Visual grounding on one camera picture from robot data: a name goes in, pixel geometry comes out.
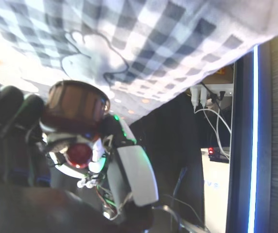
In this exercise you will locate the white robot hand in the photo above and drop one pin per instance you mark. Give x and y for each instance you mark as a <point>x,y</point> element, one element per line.
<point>20,208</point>

